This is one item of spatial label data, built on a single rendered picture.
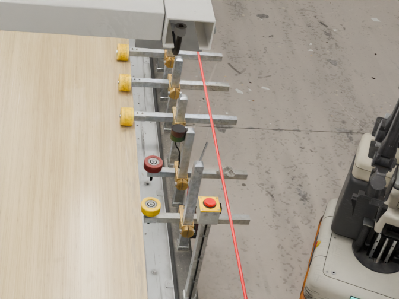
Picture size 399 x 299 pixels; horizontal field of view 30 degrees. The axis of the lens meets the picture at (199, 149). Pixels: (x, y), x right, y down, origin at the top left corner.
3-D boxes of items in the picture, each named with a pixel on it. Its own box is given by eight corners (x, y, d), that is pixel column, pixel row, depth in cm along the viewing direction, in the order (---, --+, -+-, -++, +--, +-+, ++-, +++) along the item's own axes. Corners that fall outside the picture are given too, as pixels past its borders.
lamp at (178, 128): (179, 163, 314) (185, 124, 300) (180, 172, 310) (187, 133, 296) (164, 162, 313) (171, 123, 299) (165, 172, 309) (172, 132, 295)
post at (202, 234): (193, 292, 290) (212, 213, 261) (195, 302, 287) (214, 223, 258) (182, 292, 290) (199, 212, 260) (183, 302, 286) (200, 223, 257)
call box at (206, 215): (214, 212, 263) (218, 196, 258) (217, 226, 258) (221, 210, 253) (195, 211, 261) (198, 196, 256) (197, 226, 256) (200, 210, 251)
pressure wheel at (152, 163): (159, 174, 324) (162, 154, 317) (160, 187, 318) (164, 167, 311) (141, 173, 323) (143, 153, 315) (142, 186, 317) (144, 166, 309)
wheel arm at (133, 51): (220, 57, 376) (221, 51, 373) (221, 61, 373) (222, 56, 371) (121, 51, 367) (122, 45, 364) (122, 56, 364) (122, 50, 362)
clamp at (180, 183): (184, 169, 325) (186, 161, 322) (187, 191, 315) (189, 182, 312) (171, 168, 324) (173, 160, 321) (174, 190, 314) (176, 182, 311)
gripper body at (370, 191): (382, 206, 288) (388, 188, 287) (357, 198, 290) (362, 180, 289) (383, 201, 295) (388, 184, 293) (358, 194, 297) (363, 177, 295)
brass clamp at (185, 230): (190, 213, 308) (192, 205, 305) (194, 238, 298) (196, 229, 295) (176, 213, 307) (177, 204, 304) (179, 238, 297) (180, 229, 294)
